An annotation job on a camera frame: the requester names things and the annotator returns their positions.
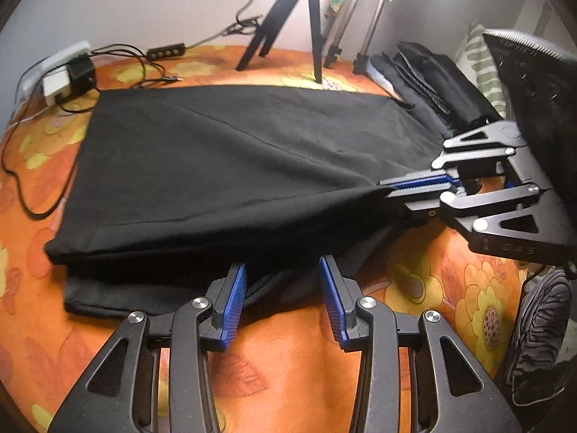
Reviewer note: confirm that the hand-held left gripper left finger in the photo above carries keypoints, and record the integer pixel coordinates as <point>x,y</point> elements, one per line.
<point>235,300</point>

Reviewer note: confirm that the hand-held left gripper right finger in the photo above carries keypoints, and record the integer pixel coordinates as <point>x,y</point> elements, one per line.
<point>332,300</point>

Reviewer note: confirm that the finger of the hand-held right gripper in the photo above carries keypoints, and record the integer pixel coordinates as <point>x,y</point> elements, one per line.
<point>419,181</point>
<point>421,198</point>

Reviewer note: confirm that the black pants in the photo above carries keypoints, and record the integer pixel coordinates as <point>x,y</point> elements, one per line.
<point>225,167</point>

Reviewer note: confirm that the green striped pillow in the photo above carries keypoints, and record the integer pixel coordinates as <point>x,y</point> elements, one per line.
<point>482,67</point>

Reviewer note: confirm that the orange floral blanket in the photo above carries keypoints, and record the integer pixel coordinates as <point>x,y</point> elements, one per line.
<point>279,379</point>

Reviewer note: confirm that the stack of black clothes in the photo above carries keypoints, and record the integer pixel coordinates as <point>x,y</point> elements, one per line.
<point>432,81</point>

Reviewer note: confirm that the silver tripod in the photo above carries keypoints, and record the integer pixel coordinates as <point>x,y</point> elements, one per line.
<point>376,13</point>

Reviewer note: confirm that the grey striped cloth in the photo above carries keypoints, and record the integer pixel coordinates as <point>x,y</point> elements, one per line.
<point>541,333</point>

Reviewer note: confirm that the black tripod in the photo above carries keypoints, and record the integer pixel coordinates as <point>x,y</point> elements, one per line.
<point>311,18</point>

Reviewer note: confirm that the black inline control box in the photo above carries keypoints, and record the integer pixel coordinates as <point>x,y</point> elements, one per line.
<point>167,51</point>

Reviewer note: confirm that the black power adapter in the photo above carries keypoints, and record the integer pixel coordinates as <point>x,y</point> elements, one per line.
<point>81,74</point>

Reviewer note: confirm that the white charger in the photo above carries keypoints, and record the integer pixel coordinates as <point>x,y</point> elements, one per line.
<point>56,88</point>

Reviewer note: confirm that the white power strip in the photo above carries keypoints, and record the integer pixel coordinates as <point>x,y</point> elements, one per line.
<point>58,56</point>

